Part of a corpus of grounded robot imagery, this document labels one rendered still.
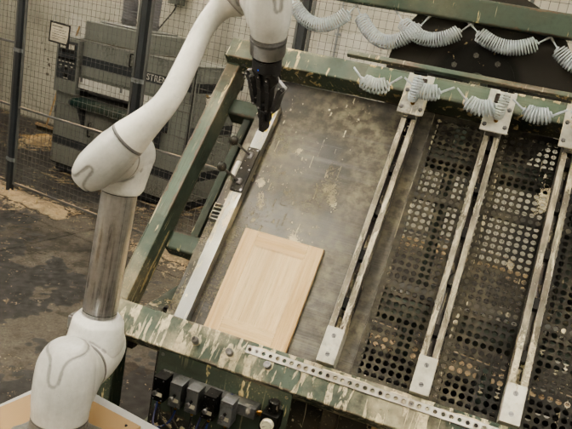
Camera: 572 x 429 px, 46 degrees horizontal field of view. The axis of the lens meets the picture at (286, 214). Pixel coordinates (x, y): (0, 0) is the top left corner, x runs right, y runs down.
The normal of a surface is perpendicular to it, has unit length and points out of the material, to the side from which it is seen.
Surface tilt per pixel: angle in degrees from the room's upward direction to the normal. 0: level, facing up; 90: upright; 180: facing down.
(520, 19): 90
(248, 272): 51
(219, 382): 90
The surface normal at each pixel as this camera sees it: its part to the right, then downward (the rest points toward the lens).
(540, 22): -0.33, 0.20
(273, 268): -0.14, -0.45
